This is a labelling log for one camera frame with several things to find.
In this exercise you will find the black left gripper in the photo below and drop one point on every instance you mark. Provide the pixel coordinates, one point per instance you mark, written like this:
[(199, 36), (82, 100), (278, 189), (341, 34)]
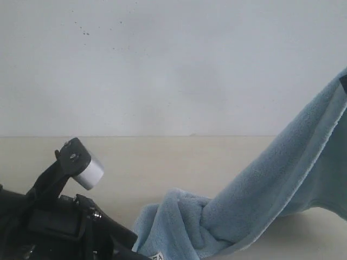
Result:
[(79, 229)]

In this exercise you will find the light blue fleece towel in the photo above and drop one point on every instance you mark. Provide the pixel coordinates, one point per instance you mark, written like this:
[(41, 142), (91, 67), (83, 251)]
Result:
[(303, 167)]

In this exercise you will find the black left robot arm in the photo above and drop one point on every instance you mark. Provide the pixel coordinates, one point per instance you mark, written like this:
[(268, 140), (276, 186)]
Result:
[(15, 213)]

